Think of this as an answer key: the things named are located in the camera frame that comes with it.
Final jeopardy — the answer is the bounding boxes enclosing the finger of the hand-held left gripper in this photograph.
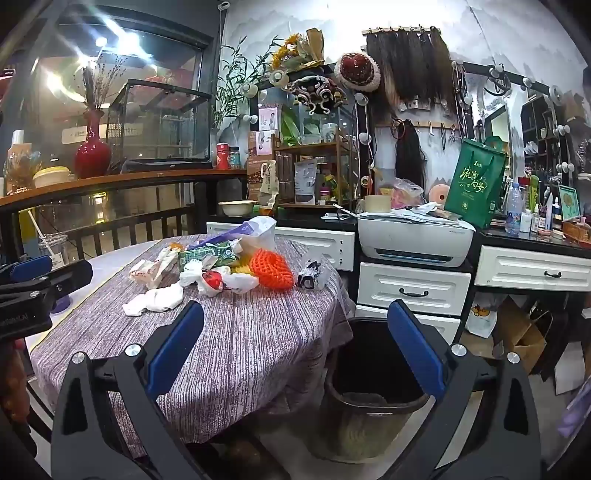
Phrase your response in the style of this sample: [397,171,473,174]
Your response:
[0,255,54,288]
[0,259,93,306]

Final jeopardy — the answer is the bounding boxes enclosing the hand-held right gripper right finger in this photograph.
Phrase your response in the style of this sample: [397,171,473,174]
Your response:
[385,299,543,480]

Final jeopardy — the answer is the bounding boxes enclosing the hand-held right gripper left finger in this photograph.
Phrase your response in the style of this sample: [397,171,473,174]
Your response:
[51,300,208,480]

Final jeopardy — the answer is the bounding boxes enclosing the dark plastic waste bin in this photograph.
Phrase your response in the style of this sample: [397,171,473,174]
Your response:
[318,316,445,462]

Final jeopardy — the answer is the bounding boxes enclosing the white tissue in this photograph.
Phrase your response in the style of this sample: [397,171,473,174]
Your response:
[124,282,184,317]

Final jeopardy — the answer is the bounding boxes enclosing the white paper wrapper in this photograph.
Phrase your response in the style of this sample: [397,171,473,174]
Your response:
[129,247,182,289]

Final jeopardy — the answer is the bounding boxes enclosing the white wrapper with red spot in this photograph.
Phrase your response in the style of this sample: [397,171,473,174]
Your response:
[179,259,260,298]

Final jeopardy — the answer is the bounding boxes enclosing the green and white packet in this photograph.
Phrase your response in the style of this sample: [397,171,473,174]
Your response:
[178,244,242,269]

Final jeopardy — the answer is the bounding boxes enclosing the orange foam net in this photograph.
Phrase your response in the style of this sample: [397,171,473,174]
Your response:
[249,248,296,291]

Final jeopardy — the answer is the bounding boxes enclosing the clear bag with black wrapper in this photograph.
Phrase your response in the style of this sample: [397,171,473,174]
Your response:
[295,251,331,291]

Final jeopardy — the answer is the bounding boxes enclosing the white plastic bag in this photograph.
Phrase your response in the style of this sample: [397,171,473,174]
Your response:
[231,215,278,260]

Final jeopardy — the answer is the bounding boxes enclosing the person's left forearm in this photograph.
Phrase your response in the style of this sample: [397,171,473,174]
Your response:
[0,339,31,423]

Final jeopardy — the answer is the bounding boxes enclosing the plastic cup with straw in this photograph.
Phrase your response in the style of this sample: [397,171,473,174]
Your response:
[28,210,70,273]

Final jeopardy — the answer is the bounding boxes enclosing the low white drawer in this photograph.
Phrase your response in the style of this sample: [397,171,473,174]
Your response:
[355,305,461,345]

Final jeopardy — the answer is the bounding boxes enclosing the white bag with yellow print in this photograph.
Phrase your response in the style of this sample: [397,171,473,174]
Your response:
[465,292,498,337]

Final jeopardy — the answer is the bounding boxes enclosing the purple striped tablecloth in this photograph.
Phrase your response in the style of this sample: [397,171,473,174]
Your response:
[30,235,356,459]

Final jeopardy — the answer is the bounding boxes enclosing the cream lidded tub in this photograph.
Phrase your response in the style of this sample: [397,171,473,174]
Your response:
[32,166,71,189]

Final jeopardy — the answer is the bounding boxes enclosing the brown cardboard box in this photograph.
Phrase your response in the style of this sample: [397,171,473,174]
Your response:
[494,295,548,374]

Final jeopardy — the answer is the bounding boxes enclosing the white printer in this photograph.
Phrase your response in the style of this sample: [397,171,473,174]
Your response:
[358,213,476,268]

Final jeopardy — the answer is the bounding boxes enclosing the wooden ledge with black railing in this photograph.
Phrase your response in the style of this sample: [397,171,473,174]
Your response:
[0,168,250,278]

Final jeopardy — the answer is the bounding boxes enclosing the red vase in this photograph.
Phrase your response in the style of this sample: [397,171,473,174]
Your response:
[74,108,113,180]

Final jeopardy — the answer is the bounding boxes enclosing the stack of papers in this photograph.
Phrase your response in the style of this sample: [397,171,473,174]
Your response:
[358,203,476,232]

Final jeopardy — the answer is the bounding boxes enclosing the white cabinet front panel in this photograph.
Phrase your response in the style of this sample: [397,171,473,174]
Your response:
[206,222,356,272]

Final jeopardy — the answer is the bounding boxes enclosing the cream bowl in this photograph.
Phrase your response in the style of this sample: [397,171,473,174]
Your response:
[218,200,259,218]

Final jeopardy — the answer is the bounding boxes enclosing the clear bag of colourful items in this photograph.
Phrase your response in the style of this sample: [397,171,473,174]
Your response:
[392,178,426,209]

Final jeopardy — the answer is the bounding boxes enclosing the purple cloth pile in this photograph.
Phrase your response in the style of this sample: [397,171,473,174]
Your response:
[556,388,591,439]

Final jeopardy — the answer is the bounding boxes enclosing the black framed glass terrarium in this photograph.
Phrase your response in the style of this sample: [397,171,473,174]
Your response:
[107,78,213,174]

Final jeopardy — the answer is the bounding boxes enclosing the clear water bottle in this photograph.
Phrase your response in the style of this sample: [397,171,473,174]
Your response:
[505,182,524,237]

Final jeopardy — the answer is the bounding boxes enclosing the group of cosmetic bottles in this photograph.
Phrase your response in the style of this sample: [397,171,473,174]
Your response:
[521,174,562,234]

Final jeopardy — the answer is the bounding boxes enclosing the green tote bag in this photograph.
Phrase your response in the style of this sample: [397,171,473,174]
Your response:
[443,136,509,230]

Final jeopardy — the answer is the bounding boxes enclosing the brown product box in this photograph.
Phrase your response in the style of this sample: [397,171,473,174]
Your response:
[247,130,280,200]

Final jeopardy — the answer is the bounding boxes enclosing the dried flower stems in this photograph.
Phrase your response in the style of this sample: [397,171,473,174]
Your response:
[81,55,126,112]

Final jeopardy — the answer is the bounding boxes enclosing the beige printed cloth bag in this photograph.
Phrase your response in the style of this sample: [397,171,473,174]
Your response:
[259,160,278,206]

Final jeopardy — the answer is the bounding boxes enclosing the black hanging wig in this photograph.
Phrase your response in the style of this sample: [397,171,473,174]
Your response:
[394,119,427,188]

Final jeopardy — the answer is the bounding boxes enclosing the orange woven box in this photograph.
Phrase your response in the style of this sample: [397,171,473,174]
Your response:
[561,219,591,247]

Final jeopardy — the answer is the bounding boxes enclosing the grey foil pouch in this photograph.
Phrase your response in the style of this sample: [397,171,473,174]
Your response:
[294,159,318,204]

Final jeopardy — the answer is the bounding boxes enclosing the wooden shelf rack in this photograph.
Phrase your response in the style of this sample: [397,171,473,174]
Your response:
[274,134,359,206]

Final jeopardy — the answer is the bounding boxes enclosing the pink product box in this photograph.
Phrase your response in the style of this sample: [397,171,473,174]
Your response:
[259,106,283,133]

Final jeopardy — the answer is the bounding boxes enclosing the vanity mirror with round bulbs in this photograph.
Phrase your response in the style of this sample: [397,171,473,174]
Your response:
[455,60,581,217]
[242,65,373,208]

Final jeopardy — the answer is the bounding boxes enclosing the green bamboo stems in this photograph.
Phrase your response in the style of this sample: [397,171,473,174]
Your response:
[215,37,279,130]

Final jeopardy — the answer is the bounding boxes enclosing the ornate black and white headdress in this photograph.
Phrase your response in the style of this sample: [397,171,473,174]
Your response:
[281,74,347,115]

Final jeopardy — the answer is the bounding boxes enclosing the row of hanging hair extensions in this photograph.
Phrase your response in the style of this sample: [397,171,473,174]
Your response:
[365,28,458,112]

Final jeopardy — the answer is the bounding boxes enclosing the red hat with fur trim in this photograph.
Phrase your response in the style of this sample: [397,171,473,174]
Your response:
[334,52,382,91]

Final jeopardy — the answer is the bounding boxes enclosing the sunflower bouquet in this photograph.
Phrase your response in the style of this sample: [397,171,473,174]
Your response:
[270,28,325,71]

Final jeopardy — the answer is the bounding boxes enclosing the white drawer with black handle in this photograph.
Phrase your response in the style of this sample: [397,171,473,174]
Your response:
[358,262,472,317]

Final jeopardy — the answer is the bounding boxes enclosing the wide white drawer black handle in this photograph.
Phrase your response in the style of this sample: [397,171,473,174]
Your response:
[475,244,591,292]

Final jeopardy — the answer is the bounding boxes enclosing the green picture frame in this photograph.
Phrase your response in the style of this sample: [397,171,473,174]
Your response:
[557,185,581,221]

